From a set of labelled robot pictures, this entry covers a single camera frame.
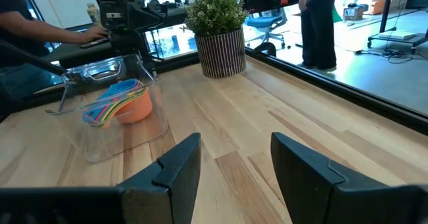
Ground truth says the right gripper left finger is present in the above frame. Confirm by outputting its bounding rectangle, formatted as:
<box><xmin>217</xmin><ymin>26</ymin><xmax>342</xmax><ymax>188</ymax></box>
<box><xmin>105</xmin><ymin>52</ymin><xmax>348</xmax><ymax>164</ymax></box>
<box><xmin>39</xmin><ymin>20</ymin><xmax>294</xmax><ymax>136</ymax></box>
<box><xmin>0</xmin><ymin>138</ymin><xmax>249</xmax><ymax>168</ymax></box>
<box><xmin>116</xmin><ymin>132</ymin><xmax>202</xmax><ymax>224</ymax></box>

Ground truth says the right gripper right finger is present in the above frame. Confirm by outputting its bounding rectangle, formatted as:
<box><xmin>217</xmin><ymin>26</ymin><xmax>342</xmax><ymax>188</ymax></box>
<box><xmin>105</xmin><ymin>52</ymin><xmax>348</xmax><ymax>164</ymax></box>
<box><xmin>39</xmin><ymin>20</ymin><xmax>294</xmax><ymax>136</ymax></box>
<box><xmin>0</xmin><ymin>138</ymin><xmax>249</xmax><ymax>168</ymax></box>
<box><xmin>270</xmin><ymin>132</ymin><xmax>392</xmax><ymax>224</ymax></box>

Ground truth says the orange measuring cup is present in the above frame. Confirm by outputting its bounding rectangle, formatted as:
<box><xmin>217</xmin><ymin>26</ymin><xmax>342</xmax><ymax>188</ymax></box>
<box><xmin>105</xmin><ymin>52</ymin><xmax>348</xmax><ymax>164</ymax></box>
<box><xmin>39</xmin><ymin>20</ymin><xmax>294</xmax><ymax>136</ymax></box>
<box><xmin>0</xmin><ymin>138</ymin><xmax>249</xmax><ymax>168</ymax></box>
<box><xmin>115</xmin><ymin>88</ymin><xmax>154</xmax><ymax>124</ymax></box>

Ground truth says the yellow measuring cup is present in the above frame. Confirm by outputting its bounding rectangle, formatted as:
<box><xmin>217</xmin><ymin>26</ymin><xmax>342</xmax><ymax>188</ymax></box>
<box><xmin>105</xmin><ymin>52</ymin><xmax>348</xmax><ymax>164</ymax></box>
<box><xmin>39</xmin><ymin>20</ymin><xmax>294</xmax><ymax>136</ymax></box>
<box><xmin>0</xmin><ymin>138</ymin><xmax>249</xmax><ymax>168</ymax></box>
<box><xmin>99</xmin><ymin>86</ymin><xmax>147</xmax><ymax>126</ymax></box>

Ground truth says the teal measuring cup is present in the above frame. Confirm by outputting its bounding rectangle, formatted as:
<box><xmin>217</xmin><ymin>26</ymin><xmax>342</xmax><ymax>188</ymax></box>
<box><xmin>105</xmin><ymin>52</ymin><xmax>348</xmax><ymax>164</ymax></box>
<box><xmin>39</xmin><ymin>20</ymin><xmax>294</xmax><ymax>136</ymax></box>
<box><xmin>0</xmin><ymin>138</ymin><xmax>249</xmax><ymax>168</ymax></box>
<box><xmin>96</xmin><ymin>83</ymin><xmax>146</xmax><ymax>125</ymax></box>

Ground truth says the pink measuring cup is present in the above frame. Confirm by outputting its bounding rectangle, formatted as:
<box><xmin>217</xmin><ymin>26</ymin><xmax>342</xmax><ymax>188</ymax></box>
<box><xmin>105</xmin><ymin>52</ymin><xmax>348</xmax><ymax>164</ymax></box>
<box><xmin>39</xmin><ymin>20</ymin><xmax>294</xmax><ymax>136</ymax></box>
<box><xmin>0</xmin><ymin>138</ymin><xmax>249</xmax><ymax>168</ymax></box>
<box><xmin>93</xmin><ymin>80</ymin><xmax>144</xmax><ymax>124</ymax></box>

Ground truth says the blue measuring cup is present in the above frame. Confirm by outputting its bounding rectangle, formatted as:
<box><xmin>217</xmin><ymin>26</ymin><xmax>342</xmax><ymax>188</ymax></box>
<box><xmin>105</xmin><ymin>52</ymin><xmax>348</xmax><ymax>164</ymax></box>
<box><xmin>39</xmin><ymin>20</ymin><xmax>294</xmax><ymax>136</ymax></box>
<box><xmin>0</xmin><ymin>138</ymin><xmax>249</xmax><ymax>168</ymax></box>
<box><xmin>82</xmin><ymin>78</ymin><xmax>142</xmax><ymax>124</ymax></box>

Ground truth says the clear plastic basket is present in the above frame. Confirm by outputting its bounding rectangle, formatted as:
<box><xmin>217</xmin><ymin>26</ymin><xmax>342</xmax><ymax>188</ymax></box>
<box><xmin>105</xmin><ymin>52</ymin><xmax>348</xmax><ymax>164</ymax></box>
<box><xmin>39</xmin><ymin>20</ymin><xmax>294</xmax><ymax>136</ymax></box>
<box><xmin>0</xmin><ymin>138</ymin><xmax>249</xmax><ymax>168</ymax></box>
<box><xmin>46</xmin><ymin>53</ymin><xmax>168</xmax><ymax>163</ymax></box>

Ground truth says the green plant in striped pot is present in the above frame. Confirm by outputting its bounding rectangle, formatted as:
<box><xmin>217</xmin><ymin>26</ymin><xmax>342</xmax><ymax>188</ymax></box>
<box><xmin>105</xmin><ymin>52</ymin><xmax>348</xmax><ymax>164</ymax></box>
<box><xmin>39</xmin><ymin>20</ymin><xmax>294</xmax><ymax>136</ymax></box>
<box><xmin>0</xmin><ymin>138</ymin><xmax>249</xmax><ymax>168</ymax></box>
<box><xmin>183</xmin><ymin>0</ymin><xmax>250</xmax><ymax>80</ymax></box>

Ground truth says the person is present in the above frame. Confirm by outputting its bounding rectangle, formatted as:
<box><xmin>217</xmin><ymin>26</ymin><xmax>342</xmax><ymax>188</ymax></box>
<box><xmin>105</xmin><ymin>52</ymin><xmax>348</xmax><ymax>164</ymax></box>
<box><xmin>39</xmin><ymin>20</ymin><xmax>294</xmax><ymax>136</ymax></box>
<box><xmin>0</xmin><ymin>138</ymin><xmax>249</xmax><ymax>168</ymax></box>
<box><xmin>297</xmin><ymin>0</ymin><xmax>338</xmax><ymax>71</ymax></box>
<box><xmin>0</xmin><ymin>0</ymin><xmax>110</xmax><ymax>96</ymax></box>

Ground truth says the black keyboard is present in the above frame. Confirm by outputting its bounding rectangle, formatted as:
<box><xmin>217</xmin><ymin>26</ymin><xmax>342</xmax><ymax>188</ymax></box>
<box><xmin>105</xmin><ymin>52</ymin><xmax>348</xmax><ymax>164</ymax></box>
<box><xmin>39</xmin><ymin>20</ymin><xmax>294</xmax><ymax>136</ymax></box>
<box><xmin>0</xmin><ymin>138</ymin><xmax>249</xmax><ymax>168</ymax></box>
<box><xmin>79</xmin><ymin>36</ymin><xmax>111</xmax><ymax>49</ymax></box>

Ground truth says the grey side desk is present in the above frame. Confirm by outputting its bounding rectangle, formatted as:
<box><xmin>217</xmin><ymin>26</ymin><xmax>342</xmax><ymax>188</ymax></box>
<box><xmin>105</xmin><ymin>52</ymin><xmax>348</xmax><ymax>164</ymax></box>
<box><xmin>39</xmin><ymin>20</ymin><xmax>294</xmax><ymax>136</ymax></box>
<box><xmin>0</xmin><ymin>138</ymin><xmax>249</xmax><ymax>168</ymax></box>
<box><xmin>43</xmin><ymin>8</ymin><xmax>201</xmax><ymax>68</ymax></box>

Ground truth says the person's hand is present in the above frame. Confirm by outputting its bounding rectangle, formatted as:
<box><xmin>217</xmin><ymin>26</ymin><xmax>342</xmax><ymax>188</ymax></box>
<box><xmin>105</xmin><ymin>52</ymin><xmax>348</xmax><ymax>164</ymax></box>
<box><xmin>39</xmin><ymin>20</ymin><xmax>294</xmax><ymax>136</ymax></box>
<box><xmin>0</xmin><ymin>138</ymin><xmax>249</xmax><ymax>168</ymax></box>
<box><xmin>82</xmin><ymin>25</ymin><xmax>110</xmax><ymax>45</ymax></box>

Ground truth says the blue office chair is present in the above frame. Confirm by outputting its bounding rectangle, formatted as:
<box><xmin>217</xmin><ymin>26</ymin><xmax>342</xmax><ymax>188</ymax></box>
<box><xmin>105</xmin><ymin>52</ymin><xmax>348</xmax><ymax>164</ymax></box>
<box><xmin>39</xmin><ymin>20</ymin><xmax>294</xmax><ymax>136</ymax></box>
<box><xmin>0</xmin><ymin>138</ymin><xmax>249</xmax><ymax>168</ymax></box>
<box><xmin>245</xmin><ymin>8</ymin><xmax>288</xmax><ymax>49</ymax></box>

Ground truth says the black wheeled stand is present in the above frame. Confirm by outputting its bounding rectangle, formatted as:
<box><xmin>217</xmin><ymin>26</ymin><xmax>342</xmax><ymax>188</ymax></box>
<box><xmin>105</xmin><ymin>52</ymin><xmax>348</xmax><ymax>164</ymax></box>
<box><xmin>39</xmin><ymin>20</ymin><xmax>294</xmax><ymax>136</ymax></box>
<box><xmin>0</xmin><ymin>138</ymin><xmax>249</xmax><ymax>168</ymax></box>
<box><xmin>367</xmin><ymin>0</ymin><xmax>428</xmax><ymax>54</ymax></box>

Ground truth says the cardboard box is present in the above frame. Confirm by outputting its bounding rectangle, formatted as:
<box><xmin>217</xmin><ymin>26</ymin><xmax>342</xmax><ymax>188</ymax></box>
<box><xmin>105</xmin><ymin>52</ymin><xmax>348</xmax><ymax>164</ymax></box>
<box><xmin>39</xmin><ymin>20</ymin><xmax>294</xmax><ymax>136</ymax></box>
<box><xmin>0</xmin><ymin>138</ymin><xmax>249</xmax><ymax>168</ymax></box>
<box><xmin>342</xmin><ymin>6</ymin><xmax>365</xmax><ymax>21</ymax></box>

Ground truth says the orange box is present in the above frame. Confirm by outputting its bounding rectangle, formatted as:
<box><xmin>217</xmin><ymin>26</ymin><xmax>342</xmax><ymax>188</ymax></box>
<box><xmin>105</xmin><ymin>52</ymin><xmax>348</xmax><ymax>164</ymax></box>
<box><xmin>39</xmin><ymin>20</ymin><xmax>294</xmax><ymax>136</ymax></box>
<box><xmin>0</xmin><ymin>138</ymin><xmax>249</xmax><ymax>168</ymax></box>
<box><xmin>367</xmin><ymin>0</ymin><xmax>387</xmax><ymax>16</ymax></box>

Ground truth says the floor cable bundle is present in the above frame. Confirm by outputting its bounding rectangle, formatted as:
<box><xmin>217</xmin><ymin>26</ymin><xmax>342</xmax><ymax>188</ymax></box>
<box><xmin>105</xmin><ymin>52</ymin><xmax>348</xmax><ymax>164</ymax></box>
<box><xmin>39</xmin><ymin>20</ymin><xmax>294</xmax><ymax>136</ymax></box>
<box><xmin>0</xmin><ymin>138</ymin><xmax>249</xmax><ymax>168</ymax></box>
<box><xmin>354</xmin><ymin>48</ymin><xmax>414</xmax><ymax>64</ymax></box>

